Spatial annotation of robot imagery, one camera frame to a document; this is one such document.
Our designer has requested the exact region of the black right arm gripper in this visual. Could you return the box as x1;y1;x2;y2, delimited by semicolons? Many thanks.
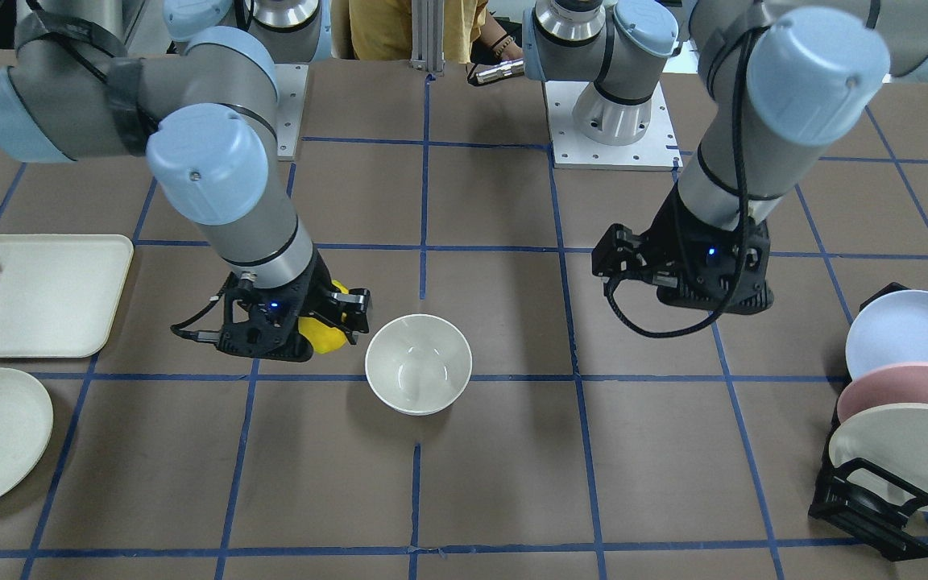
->
214;256;371;363

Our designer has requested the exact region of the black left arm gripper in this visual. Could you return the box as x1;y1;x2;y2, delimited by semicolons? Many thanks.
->
590;190;740;311

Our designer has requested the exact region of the yellow lemon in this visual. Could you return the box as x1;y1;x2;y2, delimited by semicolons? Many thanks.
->
298;307;347;354

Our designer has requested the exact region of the white ceramic bowl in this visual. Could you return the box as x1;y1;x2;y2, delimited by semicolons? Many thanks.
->
365;313;474;416

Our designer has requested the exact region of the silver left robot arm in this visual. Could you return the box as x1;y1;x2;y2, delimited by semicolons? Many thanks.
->
523;1;928;317

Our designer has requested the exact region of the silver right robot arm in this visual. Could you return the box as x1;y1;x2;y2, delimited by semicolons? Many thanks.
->
0;1;371;363

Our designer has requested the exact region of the lavender plate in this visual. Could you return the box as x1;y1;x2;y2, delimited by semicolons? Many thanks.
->
844;289;928;379

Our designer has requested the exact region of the pink plate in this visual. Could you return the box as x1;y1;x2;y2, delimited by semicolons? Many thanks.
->
836;361;928;421

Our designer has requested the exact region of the black dish rack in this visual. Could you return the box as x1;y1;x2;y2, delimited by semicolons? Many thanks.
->
807;282;928;562

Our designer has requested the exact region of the person in yellow shirt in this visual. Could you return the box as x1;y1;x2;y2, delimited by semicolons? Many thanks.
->
347;1;524;64

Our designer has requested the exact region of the cream plate in rack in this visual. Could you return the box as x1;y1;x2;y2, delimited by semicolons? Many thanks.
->
827;404;928;511

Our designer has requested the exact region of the cream rectangular tray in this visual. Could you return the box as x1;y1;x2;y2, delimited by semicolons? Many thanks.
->
0;234;134;358

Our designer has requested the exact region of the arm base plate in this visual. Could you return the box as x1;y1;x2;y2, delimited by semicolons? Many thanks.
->
274;64;309;162
544;81;682;172

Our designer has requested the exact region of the aluminium frame post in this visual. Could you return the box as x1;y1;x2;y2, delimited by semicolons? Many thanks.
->
409;0;445;77

